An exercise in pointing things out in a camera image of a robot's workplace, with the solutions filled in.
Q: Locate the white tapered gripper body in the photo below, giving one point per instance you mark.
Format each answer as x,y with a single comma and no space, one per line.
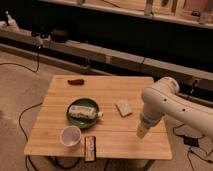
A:
142,130

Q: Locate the white rectangular sponge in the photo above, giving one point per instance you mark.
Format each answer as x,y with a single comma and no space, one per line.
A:
123,107

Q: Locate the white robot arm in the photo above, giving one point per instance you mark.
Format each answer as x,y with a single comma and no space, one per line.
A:
161,98

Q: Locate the black power adapter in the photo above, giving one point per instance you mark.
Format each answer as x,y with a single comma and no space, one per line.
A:
191,141

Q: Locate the white plastic bottle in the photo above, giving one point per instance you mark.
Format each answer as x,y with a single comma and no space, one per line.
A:
84,112

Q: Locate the orange snack packet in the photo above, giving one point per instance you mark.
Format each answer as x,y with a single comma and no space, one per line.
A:
90,148

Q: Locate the green round plate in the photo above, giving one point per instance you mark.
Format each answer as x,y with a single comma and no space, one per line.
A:
81,122

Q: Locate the white paper cup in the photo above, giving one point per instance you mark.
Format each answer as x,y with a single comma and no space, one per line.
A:
70,136

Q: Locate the red sausage piece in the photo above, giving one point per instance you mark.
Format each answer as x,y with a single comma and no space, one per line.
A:
76,82

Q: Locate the black device on ledge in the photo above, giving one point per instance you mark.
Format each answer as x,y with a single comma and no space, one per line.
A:
60,36

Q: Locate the white spray bottle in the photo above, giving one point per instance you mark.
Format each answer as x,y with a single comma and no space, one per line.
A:
12,22

